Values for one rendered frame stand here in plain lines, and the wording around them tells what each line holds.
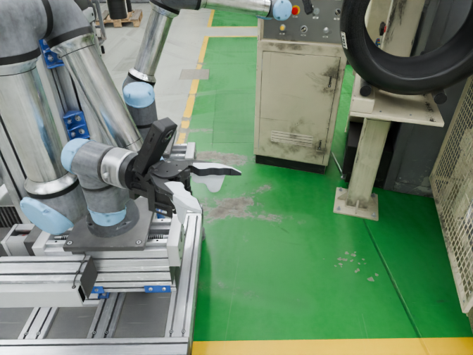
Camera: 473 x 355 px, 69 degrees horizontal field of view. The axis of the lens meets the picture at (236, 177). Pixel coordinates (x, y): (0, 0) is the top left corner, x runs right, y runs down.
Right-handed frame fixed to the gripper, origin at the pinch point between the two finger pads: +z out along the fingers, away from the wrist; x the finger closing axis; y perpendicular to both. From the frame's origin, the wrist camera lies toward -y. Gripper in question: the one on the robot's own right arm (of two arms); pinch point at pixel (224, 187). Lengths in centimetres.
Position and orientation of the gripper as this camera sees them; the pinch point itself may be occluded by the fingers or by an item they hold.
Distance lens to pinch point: 58.5
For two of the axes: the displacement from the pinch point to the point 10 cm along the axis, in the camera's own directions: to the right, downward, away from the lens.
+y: -0.6, 8.9, 4.6
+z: 9.1, 2.4, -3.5
